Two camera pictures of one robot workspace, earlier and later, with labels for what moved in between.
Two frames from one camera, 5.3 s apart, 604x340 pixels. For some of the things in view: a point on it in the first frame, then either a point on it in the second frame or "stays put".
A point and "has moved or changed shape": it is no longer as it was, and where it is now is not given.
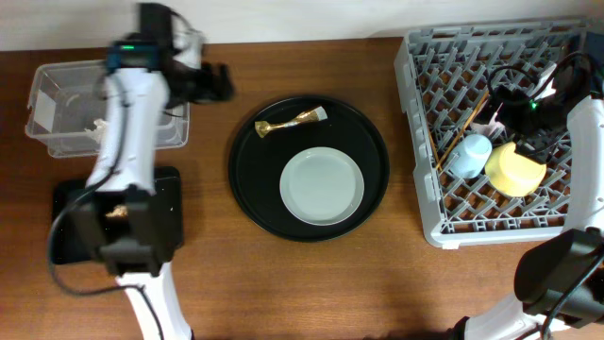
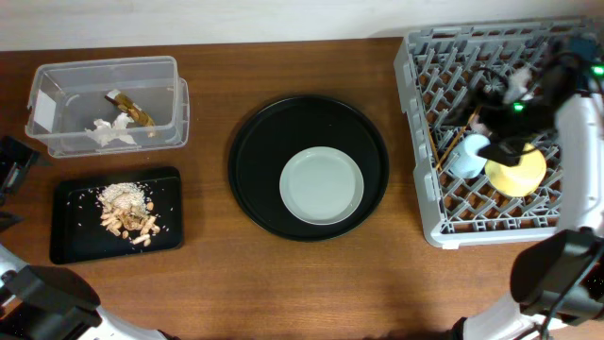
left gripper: x=207 y=92 → x=15 y=167
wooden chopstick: x=434 y=148 stays put
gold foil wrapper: x=311 y=115 has moved or changed shape
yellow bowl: x=512 y=174 stays put
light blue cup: x=470 y=156 stays put
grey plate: x=321 y=185 stays put
